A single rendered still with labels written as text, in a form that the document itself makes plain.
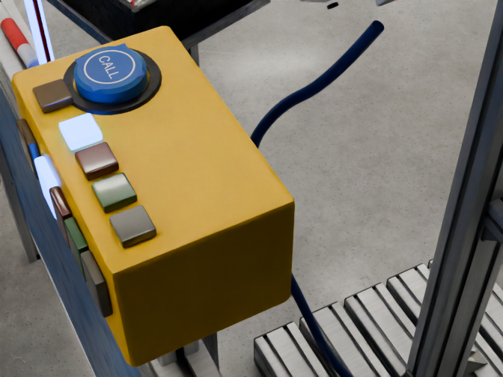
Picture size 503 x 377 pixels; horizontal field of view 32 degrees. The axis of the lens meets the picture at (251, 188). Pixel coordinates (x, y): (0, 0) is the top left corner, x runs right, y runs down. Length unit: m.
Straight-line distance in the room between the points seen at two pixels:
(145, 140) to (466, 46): 1.84
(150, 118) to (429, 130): 1.57
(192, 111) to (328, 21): 1.82
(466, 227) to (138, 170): 0.73
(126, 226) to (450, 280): 0.84
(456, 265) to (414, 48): 1.11
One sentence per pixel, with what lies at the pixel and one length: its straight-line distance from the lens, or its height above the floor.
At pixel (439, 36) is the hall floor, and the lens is 2.28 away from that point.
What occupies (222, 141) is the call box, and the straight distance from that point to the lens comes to 0.46.
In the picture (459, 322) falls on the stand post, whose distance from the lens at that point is 1.34.
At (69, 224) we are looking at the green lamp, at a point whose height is 1.06.
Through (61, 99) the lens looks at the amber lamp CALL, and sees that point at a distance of 0.49.
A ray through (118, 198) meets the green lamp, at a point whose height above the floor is 1.08.
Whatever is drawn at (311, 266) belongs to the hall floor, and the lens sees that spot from 1.74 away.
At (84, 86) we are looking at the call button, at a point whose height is 1.08.
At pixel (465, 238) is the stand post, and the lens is 1.15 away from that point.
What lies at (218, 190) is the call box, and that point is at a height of 1.07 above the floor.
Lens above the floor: 1.40
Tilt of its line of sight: 49 degrees down
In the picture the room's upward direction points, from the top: straight up
